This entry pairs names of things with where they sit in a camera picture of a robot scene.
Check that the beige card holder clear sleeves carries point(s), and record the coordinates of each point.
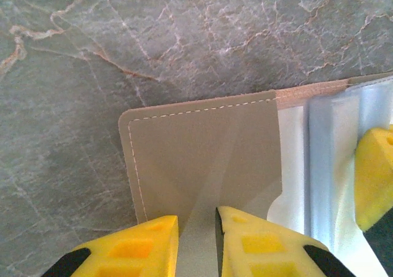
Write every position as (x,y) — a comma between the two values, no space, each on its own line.
(199,142)

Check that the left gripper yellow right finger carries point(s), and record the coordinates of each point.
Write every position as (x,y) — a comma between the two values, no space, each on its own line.
(261,252)

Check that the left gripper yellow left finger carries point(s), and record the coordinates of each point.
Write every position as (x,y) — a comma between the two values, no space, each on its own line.
(138,252)

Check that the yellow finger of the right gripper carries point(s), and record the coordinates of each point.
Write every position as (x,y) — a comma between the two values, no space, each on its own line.
(374,172)

